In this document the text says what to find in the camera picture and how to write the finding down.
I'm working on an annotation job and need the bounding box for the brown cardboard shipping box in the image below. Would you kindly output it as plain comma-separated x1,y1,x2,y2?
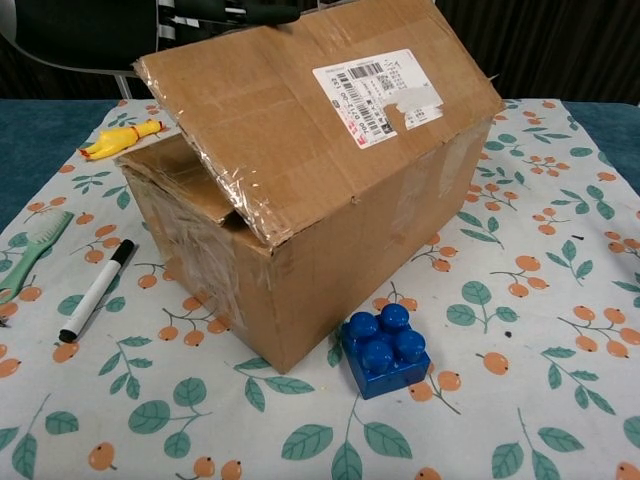
113,0,505,375

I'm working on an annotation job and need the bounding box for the blue toy building block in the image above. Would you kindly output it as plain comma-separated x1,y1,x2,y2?
341,303,432,400

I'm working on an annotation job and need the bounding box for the yellow rubber chicken toy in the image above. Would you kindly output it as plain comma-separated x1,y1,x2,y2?
77,119,169,162

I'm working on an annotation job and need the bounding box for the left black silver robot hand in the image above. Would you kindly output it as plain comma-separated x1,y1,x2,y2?
159,0,301,41

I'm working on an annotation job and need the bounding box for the green plastic hair brush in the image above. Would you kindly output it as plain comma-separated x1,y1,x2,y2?
0,209,75,305

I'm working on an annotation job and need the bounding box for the floral print tablecloth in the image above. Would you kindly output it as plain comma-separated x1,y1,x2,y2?
0,97,640,480

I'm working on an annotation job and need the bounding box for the white marker with black cap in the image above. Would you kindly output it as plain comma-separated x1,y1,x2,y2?
58,239,136,344

